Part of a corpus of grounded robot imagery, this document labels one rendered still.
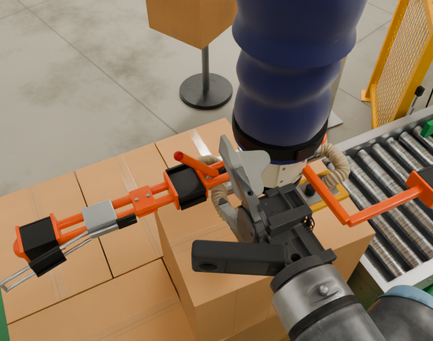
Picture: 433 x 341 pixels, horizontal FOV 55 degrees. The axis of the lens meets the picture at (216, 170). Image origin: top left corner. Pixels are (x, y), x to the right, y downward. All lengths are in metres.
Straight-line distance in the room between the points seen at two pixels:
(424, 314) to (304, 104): 0.44
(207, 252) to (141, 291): 1.16
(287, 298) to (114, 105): 2.76
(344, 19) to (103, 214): 0.64
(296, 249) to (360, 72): 3.05
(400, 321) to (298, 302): 0.19
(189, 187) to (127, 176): 0.99
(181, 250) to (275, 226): 0.76
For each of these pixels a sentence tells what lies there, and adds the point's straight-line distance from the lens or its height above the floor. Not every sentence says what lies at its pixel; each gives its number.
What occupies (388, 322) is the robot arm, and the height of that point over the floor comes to 1.50.
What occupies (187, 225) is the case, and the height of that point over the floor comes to 0.94.
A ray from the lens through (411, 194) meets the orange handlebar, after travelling 1.09.
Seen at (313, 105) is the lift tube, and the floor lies 1.48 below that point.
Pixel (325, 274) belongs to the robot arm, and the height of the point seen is 1.62.
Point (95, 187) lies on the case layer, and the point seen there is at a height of 0.54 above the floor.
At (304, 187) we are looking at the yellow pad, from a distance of 1.17.
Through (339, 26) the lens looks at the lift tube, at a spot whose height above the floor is 1.67.
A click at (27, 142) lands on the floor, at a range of 3.07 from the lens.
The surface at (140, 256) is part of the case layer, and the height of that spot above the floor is 0.54.
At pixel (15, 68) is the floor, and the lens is 3.74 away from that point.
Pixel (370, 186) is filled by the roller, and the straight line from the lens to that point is 2.01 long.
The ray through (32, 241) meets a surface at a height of 1.26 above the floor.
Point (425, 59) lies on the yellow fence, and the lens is 2.20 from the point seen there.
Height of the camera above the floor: 2.06
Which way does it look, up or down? 51 degrees down
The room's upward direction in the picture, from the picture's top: straight up
